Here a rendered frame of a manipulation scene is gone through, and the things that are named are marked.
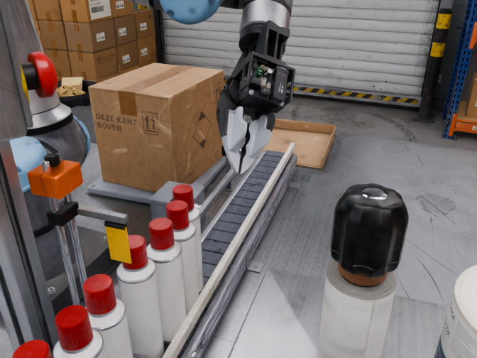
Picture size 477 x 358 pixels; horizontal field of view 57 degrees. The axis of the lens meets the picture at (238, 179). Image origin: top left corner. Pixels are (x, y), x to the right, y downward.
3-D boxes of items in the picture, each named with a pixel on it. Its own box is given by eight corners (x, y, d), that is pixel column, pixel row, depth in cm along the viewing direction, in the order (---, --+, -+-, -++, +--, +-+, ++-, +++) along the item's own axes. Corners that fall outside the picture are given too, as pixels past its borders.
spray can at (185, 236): (198, 320, 72) (192, 214, 63) (167, 320, 72) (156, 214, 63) (201, 298, 77) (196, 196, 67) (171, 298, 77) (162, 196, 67)
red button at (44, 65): (16, 59, 34) (56, 54, 35) (6, 51, 37) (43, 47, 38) (27, 106, 36) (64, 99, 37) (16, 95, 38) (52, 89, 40)
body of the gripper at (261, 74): (243, 88, 57) (255, 12, 61) (218, 111, 65) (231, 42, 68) (293, 106, 60) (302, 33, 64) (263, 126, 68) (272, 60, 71)
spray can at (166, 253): (170, 349, 67) (159, 238, 57) (147, 333, 70) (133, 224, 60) (194, 329, 70) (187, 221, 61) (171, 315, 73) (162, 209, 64)
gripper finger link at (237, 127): (232, 158, 56) (243, 94, 59) (214, 169, 61) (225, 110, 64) (253, 165, 57) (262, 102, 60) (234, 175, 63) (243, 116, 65)
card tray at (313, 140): (321, 169, 134) (323, 158, 132) (241, 158, 141) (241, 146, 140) (335, 135, 159) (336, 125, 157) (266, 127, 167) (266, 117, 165)
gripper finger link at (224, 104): (215, 131, 61) (225, 76, 64) (211, 135, 62) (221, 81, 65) (245, 141, 63) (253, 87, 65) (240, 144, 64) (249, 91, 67)
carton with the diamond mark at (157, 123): (176, 198, 114) (168, 97, 102) (102, 181, 123) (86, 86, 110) (225, 155, 139) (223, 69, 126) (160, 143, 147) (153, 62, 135)
